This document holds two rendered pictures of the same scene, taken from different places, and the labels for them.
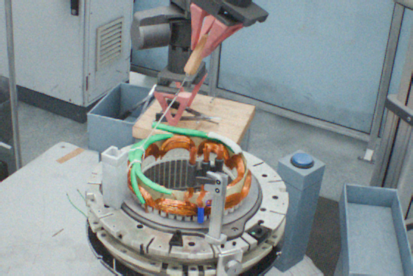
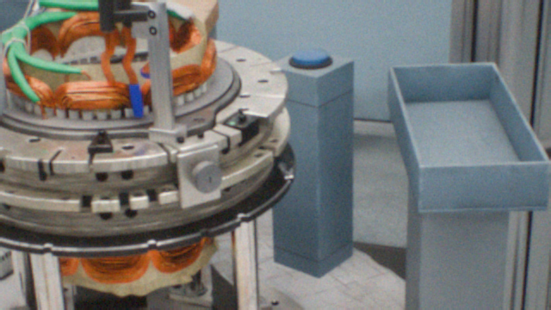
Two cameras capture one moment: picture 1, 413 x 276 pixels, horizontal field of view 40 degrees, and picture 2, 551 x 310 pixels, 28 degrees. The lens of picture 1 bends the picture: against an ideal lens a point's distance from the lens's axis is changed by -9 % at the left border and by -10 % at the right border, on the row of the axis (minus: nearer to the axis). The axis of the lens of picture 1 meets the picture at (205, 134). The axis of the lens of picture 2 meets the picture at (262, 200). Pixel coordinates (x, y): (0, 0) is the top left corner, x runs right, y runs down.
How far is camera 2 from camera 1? 26 cm
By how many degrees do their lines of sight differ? 5
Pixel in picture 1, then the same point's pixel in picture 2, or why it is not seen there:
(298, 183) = (309, 95)
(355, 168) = not seen: hidden behind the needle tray
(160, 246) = (73, 158)
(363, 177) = not seen: hidden behind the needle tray
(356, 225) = (425, 127)
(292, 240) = (321, 208)
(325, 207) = (400, 262)
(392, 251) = (502, 151)
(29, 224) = not seen: outside the picture
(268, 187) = (250, 71)
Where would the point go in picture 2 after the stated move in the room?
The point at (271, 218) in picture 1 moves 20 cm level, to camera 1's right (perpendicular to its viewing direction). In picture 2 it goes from (260, 104) to (485, 89)
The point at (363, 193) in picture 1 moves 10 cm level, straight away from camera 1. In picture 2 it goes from (430, 79) to (438, 48)
